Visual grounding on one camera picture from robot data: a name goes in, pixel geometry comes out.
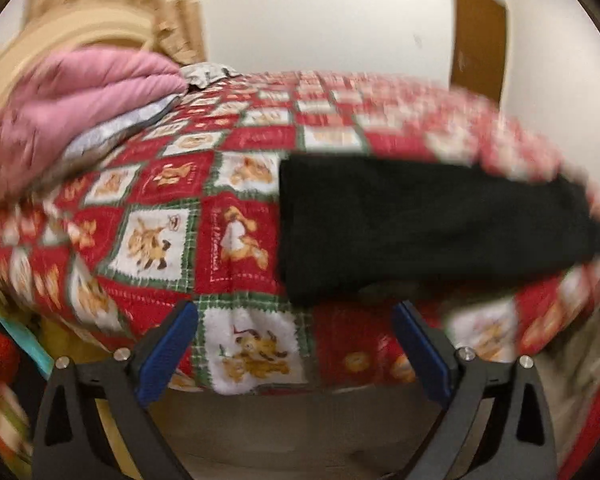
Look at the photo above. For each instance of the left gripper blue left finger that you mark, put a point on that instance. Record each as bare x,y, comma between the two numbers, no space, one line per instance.
160,351

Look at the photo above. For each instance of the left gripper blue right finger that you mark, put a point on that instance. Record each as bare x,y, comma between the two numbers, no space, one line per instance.
428,350

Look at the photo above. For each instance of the black pants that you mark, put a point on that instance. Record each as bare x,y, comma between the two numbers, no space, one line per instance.
350,225

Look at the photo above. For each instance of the red patchwork bear bedspread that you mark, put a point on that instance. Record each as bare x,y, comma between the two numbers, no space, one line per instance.
189,209

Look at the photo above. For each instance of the white floral folded quilt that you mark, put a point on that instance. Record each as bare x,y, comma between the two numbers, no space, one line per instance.
94,144

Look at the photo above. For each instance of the pink folded blanket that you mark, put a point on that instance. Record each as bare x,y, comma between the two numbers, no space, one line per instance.
69,92

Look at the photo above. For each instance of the grey patterned pillow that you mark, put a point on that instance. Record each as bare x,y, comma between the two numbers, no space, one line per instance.
204,74

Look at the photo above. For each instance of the brown wooden door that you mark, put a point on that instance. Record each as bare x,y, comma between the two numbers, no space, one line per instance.
480,43

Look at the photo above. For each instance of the cream round headboard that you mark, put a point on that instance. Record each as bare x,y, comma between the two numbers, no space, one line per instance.
74,26

